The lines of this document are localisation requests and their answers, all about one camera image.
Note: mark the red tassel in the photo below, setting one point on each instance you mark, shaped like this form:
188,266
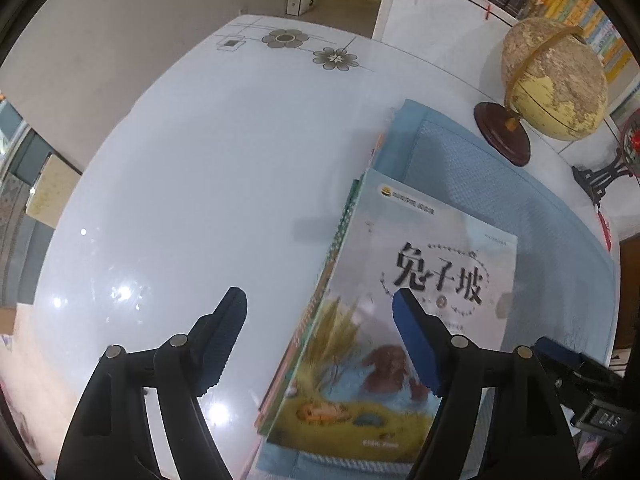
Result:
606,232

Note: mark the white bookshelf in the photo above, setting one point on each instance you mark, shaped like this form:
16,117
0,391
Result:
440,15

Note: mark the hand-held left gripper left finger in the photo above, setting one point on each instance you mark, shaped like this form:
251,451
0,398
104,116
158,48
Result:
225,345

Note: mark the stack of thin books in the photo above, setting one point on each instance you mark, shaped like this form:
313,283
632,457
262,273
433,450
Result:
341,220

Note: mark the antique style globe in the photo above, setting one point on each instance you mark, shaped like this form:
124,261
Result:
550,75

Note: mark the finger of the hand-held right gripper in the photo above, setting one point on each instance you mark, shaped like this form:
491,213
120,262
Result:
555,349

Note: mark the white rabbit picture book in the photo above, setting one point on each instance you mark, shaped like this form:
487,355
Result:
425,240

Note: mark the light blue textured mat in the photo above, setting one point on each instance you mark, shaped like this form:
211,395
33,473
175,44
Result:
475,185

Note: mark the round red flower fan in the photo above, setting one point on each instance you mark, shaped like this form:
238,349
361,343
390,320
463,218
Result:
634,142

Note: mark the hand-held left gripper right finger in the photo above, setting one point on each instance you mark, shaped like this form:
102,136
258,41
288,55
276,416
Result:
415,340

